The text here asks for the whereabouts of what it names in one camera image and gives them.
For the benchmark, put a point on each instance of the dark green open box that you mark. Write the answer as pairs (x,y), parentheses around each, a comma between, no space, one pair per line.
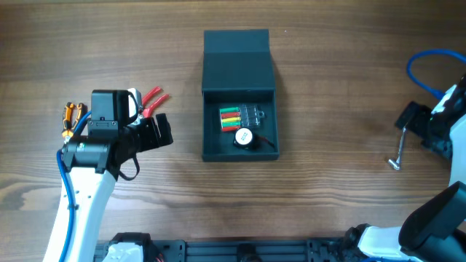
(238,70)

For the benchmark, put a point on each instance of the clear case coloured screwdrivers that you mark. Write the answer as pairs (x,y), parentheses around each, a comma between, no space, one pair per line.
(233,118)

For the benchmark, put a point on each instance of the red handled snips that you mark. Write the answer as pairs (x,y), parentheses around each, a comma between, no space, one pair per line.
(149,105)

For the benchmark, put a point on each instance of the silver metal wrench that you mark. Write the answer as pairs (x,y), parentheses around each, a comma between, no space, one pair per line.
(395,163)

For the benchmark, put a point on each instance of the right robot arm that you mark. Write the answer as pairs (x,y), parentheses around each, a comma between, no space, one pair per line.
(431,232)

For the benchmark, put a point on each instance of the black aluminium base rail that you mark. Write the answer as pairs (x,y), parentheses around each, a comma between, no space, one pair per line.
(140,247)

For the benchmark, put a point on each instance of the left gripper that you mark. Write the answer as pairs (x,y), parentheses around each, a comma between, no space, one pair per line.
(146,134)

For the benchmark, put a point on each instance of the black round tape measure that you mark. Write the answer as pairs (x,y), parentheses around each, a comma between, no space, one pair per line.
(247,139)

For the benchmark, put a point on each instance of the orange black pliers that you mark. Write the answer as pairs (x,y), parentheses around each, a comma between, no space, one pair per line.
(72,115)

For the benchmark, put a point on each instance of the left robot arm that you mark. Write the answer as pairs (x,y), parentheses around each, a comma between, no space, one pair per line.
(98,140)

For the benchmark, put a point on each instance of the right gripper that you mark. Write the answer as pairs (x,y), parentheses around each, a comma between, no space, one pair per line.
(424,124)

